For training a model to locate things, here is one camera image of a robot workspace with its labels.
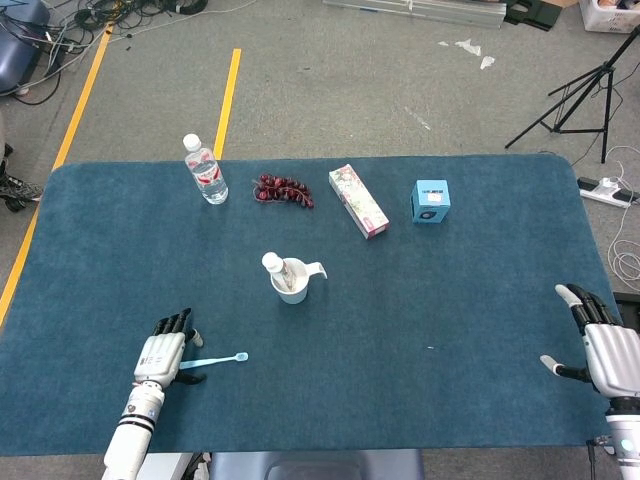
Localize clear water bottle red label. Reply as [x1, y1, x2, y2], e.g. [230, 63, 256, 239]
[182, 133, 230, 206]

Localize white plastic basket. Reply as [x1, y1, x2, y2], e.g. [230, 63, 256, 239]
[579, 0, 640, 34]

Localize black flat plates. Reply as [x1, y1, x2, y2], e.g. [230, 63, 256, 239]
[503, 0, 562, 32]

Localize white mug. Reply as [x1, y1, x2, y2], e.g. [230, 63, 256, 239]
[270, 256, 329, 305]

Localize blue felt table mat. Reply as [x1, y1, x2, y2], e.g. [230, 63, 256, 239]
[0, 153, 617, 456]

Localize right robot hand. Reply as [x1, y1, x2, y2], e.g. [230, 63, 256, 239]
[539, 283, 640, 400]

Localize floral toothpaste tube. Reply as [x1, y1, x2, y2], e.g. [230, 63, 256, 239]
[261, 252, 301, 292]

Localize white coiled cable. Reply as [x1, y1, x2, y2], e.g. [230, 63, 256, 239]
[569, 144, 640, 281]

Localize bunch of red grapes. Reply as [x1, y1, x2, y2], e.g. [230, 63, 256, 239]
[251, 173, 316, 210]

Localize black tripod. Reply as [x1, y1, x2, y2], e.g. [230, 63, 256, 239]
[504, 24, 640, 165]

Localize grey sneaker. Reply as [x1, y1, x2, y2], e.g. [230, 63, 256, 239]
[0, 175, 44, 212]

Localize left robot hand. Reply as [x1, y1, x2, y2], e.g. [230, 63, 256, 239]
[132, 308, 207, 389]

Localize navy blue machine base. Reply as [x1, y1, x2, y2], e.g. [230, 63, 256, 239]
[0, 0, 51, 96]

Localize blue speaker box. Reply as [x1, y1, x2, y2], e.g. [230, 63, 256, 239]
[410, 179, 451, 225]

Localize pink floral long box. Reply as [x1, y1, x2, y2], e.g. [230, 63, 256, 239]
[328, 163, 391, 241]

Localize light blue toothbrush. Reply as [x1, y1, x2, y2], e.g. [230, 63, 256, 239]
[178, 352, 249, 371]

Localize tangle of black cables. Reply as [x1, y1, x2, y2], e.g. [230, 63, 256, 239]
[0, 0, 209, 106]

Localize white power strip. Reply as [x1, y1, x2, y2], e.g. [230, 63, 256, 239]
[577, 175, 640, 209]

